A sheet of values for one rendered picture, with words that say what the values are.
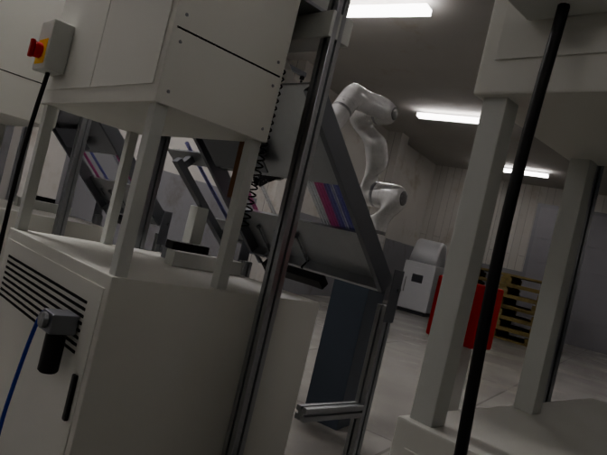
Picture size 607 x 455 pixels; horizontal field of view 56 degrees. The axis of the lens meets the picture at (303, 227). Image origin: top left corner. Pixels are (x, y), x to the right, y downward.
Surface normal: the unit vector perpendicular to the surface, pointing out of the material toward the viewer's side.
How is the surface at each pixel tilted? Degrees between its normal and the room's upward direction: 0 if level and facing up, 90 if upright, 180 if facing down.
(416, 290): 90
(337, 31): 90
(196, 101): 90
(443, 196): 90
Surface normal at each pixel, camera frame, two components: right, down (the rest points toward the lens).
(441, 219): -0.52, -0.14
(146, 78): -0.70, -0.18
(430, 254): -0.37, -0.44
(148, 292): 0.68, 0.15
